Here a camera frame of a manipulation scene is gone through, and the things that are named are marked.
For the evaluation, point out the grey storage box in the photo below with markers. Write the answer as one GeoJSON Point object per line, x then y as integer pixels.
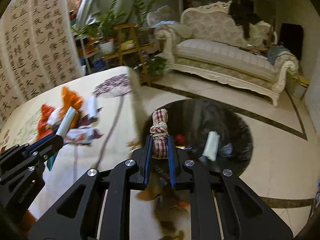
{"type": "Point", "coordinates": [297, 85]}

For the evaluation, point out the red plastic bag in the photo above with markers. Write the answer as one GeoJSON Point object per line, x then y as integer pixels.
{"type": "Point", "coordinates": [43, 129]}

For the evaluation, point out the black garment on sofa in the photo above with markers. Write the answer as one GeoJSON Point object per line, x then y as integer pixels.
{"type": "Point", "coordinates": [244, 17]}

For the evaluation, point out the tall green potted plant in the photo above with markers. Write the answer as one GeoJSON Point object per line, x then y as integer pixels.
{"type": "Point", "coordinates": [141, 10]}

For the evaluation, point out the white tube in bin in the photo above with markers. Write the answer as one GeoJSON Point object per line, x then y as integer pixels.
{"type": "Point", "coordinates": [211, 146]}

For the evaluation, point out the black bag lined trash bin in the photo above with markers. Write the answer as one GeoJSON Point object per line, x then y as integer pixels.
{"type": "Point", "coordinates": [190, 121]}

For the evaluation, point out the ornate white grey sofa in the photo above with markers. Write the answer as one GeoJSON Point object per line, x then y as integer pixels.
{"type": "Point", "coordinates": [218, 51]}

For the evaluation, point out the calligraphy folding screen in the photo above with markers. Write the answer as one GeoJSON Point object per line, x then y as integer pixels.
{"type": "Point", "coordinates": [38, 51]}

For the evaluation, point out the white paper tube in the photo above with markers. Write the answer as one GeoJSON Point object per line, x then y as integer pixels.
{"type": "Point", "coordinates": [66, 122]}

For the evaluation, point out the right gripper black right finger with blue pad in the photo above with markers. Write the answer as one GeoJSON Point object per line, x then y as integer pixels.
{"type": "Point", "coordinates": [222, 206]}

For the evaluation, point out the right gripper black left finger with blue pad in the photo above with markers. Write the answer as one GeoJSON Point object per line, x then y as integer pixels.
{"type": "Point", "coordinates": [147, 159]}

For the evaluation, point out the white paper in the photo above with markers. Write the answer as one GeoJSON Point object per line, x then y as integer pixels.
{"type": "Point", "coordinates": [54, 118]}

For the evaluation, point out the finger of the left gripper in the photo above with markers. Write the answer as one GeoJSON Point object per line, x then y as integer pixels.
{"type": "Point", "coordinates": [43, 149]}

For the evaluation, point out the potted plant white pot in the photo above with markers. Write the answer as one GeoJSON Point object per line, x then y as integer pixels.
{"type": "Point", "coordinates": [102, 31]}

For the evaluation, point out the teal cloth on armrest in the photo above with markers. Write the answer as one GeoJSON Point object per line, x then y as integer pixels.
{"type": "Point", "coordinates": [276, 51]}

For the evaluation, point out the grey striped cushion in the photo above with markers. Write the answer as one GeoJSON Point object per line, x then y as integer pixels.
{"type": "Point", "coordinates": [182, 30]}

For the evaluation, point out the small green floor plant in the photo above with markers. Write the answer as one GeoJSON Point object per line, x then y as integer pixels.
{"type": "Point", "coordinates": [157, 65]}

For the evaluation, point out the floral cream tablecloth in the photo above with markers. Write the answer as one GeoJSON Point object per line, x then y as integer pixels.
{"type": "Point", "coordinates": [121, 119]}

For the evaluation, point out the white rolled paper packet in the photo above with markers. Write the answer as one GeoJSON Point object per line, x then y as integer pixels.
{"type": "Point", "coordinates": [92, 109]}

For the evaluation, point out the wooden plant stand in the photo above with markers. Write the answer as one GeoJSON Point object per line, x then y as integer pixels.
{"type": "Point", "coordinates": [135, 48]}

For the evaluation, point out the orange plastic bag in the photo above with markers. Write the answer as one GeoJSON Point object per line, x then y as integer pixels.
{"type": "Point", "coordinates": [71, 99]}

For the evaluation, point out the white snack wrapper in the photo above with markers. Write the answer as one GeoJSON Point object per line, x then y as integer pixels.
{"type": "Point", "coordinates": [81, 136]}

